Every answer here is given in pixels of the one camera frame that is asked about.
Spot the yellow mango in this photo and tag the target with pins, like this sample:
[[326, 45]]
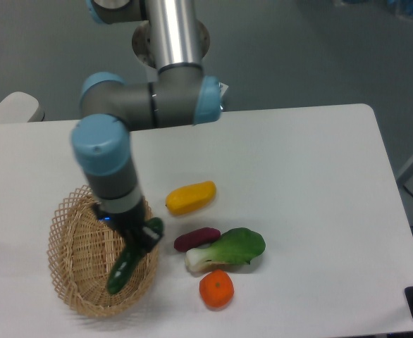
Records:
[[190, 198]]

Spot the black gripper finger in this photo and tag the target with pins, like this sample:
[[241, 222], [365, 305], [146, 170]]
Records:
[[149, 235], [136, 244]]

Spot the woven wicker basket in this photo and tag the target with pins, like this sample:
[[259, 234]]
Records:
[[81, 253]]

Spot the orange tangerine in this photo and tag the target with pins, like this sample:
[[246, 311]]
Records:
[[216, 289]]

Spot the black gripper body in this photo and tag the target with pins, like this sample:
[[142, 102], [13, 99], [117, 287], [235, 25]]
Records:
[[128, 224]]

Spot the purple sweet potato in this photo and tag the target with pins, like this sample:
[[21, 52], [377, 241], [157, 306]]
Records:
[[193, 239]]

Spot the green cucumber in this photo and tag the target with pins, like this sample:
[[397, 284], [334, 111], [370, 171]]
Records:
[[123, 268]]

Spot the green bok choy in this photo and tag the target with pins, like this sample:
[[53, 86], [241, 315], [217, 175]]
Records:
[[238, 246]]

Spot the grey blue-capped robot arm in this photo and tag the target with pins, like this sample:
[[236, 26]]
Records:
[[111, 110]]

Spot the white chair back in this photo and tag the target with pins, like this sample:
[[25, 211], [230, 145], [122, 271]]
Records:
[[19, 107]]

